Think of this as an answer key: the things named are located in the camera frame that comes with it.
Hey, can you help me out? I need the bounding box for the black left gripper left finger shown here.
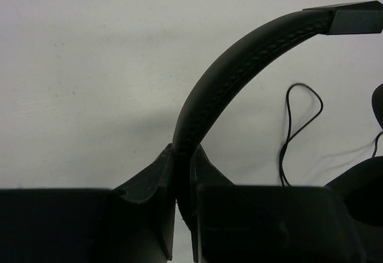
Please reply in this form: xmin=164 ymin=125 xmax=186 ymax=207
xmin=1 ymin=145 xmax=175 ymax=262

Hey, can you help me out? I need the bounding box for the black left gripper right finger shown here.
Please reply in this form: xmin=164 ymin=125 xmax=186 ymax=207
xmin=190 ymin=147 xmax=367 ymax=262

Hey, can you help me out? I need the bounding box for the black headset with microphone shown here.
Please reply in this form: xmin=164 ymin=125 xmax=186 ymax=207
xmin=172 ymin=1 xmax=382 ymax=231

